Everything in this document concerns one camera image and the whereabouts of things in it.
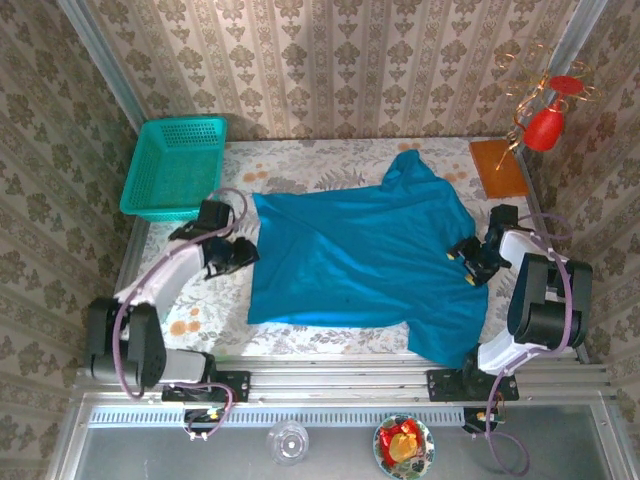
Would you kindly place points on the teal plastic basket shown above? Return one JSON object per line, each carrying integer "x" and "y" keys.
{"x": 170, "y": 170}

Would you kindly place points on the aluminium front rail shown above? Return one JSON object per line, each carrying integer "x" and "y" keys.
{"x": 340, "y": 380}

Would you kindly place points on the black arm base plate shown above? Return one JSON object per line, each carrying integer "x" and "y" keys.
{"x": 440, "y": 387}
{"x": 235, "y": 387}

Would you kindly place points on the orange wooden stand base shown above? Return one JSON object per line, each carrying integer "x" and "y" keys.
{"x": 500, "y": 170}

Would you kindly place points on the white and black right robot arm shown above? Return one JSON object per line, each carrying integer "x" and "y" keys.
{"x": 550, "y": 300}

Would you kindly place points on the yellow wrapped candy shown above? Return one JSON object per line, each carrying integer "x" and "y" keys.
{"x": 402, "y": 447}

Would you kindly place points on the aluminium corner post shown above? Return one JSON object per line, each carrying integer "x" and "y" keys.
{"x": 101, "y": 60}
{"x": 582, "y": 30}

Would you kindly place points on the floral tablecloth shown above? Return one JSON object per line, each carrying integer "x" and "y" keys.
{"x": 310, "y": 165}

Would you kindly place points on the red foil candy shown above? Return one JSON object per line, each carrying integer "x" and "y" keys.
{"x": 407, "y": 427}

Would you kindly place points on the black controller board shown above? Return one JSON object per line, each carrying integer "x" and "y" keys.
{"x": 200, "y": 417}
{"x": 472, "y": 417}

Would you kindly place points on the blue t-shirt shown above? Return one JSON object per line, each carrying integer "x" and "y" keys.
{"x": 360, "y": 260}

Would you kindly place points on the leaf patterned bowl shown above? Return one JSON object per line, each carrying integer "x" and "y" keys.
{"x": 427, "y": 450}

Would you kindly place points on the clear glass cup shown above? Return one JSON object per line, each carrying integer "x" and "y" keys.
{"x": 287, "y": 442}

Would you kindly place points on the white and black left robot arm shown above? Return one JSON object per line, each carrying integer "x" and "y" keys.
{"x": 165, "y": 280}

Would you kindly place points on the red goblet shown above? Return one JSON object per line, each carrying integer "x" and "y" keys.
{"x": 542, "y": 132}

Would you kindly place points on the red and gold ornament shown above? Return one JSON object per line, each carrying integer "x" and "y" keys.
{"x": 530, "y": 82}

